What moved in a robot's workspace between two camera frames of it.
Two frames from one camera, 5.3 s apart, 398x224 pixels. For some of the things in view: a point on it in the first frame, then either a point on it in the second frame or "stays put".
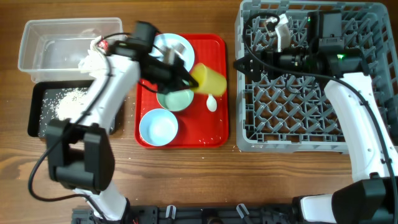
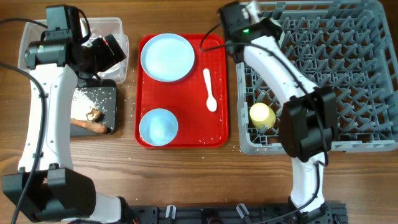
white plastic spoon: [211, 103] stays put
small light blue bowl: [158, 127] stays put
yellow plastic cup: [209, 81] -> [262, 116]
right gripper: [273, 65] -> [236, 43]
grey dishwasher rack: [293, 114] stays put
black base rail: [194, 214] stays put
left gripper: [177, 82] -> [107, 59]
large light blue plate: [171, 47] stays put
